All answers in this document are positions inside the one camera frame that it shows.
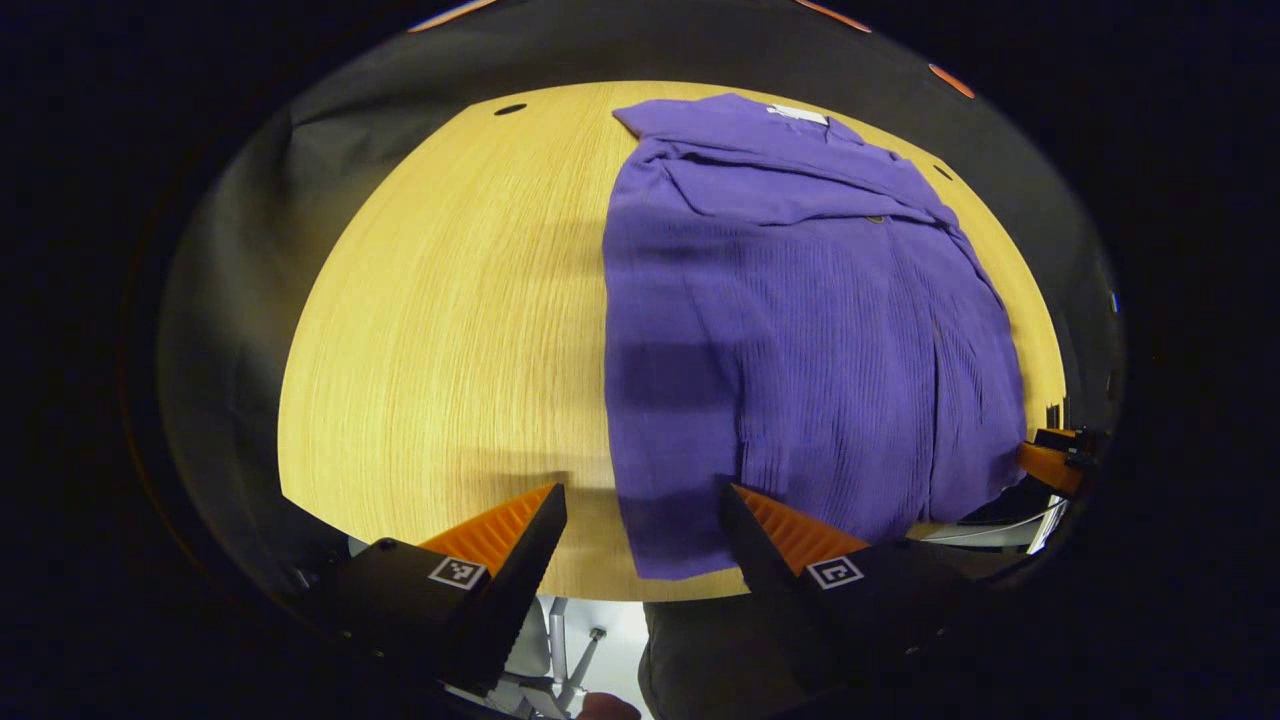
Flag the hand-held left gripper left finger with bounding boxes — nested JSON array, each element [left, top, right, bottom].
[[300, 483, 569, 701]]

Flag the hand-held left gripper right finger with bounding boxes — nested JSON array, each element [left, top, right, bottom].
[[718, 482, 1001, 701]]

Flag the purple shirt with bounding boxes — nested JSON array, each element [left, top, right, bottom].
[[600, 92, 1031, 583]]

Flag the white panel with coloured marks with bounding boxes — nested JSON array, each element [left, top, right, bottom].
[[1028, 495, 1068, 554]]

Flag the person's dark trousers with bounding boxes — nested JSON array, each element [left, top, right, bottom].
[[638, 575, 1001, 720]]

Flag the grey metal chair frame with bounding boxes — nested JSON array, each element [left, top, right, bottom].
[[500, 597, 608, 720]]

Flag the thin light cable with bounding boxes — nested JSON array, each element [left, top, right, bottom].
[[920, 505, 1061, 546]]

